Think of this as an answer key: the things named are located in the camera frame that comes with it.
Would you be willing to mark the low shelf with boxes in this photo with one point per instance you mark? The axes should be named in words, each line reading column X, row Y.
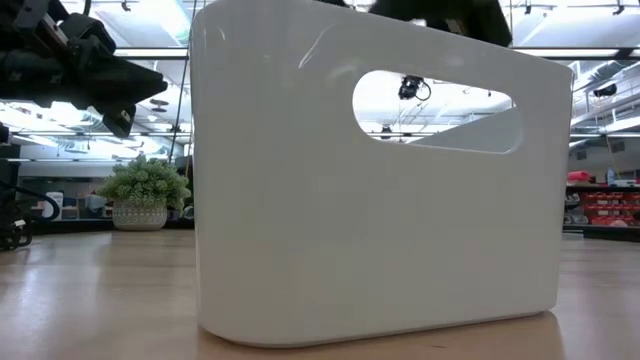
column 75, row 214

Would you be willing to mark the black overhead camera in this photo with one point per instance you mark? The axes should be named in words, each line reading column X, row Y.
column 410, row 88

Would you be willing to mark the black ceiling-hung device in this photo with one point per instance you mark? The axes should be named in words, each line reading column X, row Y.
column 605, row 90

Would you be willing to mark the green potted plant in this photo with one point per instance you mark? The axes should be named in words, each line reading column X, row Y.
column 145, row 185

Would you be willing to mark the shelf with red bins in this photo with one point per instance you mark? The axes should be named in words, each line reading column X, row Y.
column 607, row 205

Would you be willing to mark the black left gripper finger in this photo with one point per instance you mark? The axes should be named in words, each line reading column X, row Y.
column 135, row 82
column 121, row 119

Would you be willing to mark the white jug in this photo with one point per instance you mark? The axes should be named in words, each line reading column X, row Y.
column 52, row 205

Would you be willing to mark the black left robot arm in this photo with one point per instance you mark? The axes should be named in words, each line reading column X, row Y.
column 25, row 65

